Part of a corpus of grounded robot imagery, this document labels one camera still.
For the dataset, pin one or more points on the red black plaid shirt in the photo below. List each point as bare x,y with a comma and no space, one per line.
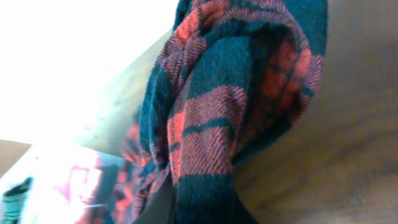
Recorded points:
232,78

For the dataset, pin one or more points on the pink garment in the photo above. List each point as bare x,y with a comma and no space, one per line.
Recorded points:
79,191

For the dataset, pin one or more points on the clear plastic storage container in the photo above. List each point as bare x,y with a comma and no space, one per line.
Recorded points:
27,188

